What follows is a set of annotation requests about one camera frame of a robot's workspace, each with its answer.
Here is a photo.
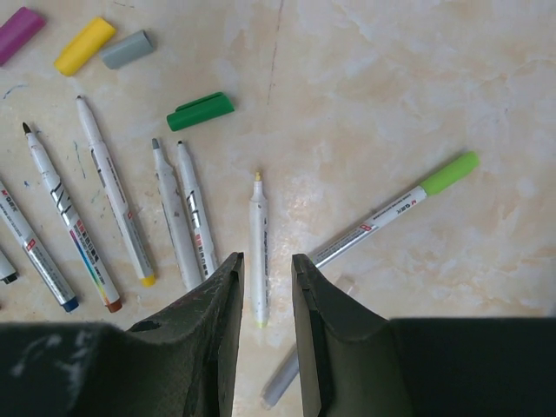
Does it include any orange capped white marker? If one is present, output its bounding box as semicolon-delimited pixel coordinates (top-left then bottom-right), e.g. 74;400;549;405
151;138;202;291

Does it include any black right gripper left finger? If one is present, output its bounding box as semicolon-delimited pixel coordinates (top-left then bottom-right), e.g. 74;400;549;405
1;253;244;416

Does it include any magenta capped white marker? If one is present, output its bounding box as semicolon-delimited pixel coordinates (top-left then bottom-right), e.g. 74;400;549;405
22;122;122;314

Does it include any purple grey marker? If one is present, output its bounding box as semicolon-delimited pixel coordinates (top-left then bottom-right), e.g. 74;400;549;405
259;273;357;412

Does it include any navy capped white marker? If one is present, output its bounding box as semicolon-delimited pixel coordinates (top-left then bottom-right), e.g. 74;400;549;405
1;183;79;313

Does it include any pink capped white marker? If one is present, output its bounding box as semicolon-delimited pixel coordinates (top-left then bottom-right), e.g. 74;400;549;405
249;171;270;328

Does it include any dark green marker cap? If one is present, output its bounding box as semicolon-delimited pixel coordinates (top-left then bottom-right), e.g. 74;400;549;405
166;92;235;131

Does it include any yellow slim marker cap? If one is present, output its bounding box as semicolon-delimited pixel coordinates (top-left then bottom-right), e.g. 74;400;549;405
54;17;116;76

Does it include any grey marker cap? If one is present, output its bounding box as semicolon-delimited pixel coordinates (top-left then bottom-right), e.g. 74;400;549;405
99;30;155;70

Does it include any lime green capped marker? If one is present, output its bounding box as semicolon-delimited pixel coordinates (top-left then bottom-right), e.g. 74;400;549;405
309;151;480;268

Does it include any magenta marker cap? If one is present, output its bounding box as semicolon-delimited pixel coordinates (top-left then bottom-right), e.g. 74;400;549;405
1;7;46;66

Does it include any black eraser-cap white marker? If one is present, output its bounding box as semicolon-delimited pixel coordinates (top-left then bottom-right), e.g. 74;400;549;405
0;250;18;285

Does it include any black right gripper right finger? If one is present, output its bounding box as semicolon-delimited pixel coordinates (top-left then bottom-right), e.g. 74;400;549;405
292;254;555;416

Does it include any dark green capped marker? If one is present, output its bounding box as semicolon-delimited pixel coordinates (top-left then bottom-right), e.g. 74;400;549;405
176;141;218;279

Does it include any yellow capped slim marker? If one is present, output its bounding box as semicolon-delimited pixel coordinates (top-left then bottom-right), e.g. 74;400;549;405
76;96;156;287

